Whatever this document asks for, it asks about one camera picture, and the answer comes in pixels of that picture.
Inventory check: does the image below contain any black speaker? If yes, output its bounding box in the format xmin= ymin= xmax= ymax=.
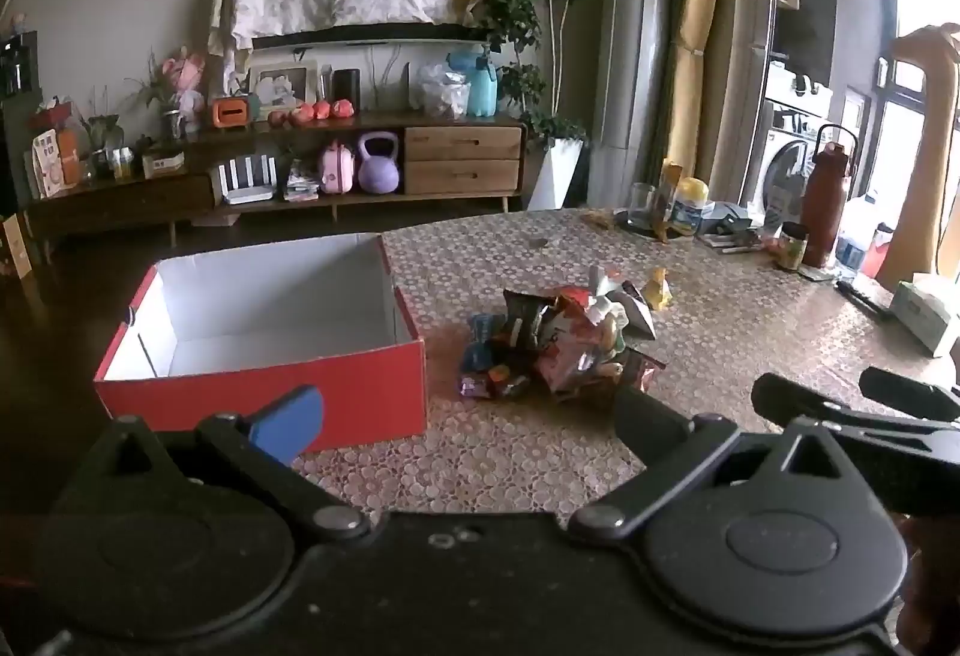
xmin=332 ymin=68 xmax=362 ymax=113

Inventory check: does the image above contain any black shelf unit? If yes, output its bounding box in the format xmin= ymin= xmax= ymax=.
xmin=0 ymin=30 xmax=44 ymax=215

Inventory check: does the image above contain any red cardboard box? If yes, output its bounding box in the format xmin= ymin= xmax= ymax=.
xmin=94 ymin=232 xmax=428 ymax=456

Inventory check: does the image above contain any stack of papers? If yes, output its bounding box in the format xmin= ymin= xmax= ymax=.
xmin=701 ymin=231 xmax=767 ymax=254

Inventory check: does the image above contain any white router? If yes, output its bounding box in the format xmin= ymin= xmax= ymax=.
xmin=217 ymin=152 xmax=277 ymax=206

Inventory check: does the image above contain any yellow standing bag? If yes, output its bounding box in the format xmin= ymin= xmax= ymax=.
xmin=657 ymin=160 xmax=685 ymax=242

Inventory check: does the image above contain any black pen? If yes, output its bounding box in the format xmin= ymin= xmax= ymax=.
xmin=836 ymin=279 xmax=897 ymax=320

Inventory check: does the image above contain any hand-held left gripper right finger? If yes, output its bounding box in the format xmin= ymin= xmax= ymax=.
xmin=568 ymin=389 xmax=875 ymax=543

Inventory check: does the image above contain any small brown jar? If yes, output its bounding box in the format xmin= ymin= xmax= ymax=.
xmin=776 ymin=222 xmax=809 ymax=272

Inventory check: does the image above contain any wooden television cabinet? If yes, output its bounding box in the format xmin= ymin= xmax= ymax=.
xmin=176 ymin=112 xmax=530 ymax=228

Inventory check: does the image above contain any clear plastic bag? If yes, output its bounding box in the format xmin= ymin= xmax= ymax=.
xmin=411 ymin=62 xmax=472 ymax=119

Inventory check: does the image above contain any small cardboard box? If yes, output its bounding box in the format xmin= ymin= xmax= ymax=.
xmin=142 ymin=146 xmax=187 ymax=179

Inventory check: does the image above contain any dark round coaster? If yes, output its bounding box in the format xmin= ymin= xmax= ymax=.
xmin=615 ymin=210 xmax=676 ymax=239

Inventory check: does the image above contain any tan curved object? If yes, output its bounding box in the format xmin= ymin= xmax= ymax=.
xmin=876 ymin=24 xmax=960 ymax=291

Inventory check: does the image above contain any teal spray bottle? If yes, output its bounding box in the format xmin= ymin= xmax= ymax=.
xmin=448 ymin=45 xmax=498 ymax=118

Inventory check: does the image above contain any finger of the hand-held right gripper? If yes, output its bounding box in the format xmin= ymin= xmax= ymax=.
xmin=860 ymin=366 xmax=960 ymax=424
xmin=752 ymin=373 xmax=960 ymax=437

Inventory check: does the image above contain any grey standing air conditioner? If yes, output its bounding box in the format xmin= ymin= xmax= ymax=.
xmin=592 ymin=0 xmax=676 ymax=151

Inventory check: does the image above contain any yellow curtain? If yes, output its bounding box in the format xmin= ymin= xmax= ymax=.
xmin=664 ymin=0 xmax=732 ymax=200

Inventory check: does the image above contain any white dryer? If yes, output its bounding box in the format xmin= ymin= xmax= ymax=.
xmin=765 ymin=60 xmax=835 ymax=119

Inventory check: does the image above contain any brown thermos bottle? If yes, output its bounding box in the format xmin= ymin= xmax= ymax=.
xmin=799 ymin=124 xmax=857 ymax=271

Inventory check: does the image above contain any green plant in glass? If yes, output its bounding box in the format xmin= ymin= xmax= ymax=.
xmin=81 ymin=112 xmax=126 ymax=179

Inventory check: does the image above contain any white tissue box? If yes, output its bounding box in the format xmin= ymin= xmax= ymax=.
xmin=891 ymin=273 xmax=960 ymax=357

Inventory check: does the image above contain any drinking glass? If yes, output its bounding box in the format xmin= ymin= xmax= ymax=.
xmin=628 ymin=182 xmax=659 ymax=230

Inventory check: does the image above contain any white planter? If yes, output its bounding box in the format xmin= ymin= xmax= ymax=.
xmin=527 ymin=135 xmax=586 ymax=211

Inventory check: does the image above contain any white snack packet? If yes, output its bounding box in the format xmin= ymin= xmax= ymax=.
xmin=589 ymin=264 xmax=657 ymax=338

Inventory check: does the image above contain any white washing machine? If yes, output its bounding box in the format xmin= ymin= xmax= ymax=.
xmin=739 ymin=127 xmax=826 ymax=230

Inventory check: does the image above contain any black television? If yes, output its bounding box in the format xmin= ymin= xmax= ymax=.
xmin=251 ymin=21 xmax=488 ymax=53

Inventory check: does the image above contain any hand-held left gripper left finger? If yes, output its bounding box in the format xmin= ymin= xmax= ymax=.
xmin=71 ymin=384 xmax=372 ymax=544

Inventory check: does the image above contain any pink flower bouquet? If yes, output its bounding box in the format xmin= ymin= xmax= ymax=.
xmin=150 ymin=50 xmax=209 ymax=125

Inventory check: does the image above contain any grey box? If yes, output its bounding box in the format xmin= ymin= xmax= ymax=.
xmin=706 ymin=202 xmax=755 ymax=237

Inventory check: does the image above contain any cardboard box with tape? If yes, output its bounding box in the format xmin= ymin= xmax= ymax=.
xmin=0 ymin=213 xmax=35 ymax=280

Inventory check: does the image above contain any orange and white box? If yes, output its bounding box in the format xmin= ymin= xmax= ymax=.
xmin=30 ymin=127 xmax=83 ymax=197

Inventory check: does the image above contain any pink bag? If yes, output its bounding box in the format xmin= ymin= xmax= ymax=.
xmin=320 ymin=142 xmax=357 ymax=194

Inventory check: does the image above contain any purple kettlebell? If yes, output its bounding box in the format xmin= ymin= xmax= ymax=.
xmin=357 ymin=132 xmax=402 ymax=193

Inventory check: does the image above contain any clear plastic water bottle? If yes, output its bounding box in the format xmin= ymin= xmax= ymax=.
xmin=836 ymin=225 xmax=871 ymax=276

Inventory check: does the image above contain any yellow snack packet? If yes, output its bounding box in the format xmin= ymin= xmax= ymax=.
xmin=643 ymin=267 xmax=674 ymax=312

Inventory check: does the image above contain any pile of snack packets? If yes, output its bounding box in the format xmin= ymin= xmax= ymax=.
xmin=459 ymin=266 xmax=667 ymax=402

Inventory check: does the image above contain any dark low cabinet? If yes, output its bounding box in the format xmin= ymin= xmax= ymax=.
xmin=22 ymin=172 xmax=218 ymax=248

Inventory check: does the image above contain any white photo frame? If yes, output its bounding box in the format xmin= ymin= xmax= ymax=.
xmin=247 ymin=58 xmax=320 ymax=119

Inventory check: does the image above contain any yellow lid bottle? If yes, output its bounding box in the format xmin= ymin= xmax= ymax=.
xmin=670 ymin=178 xmax=710 ymax=236

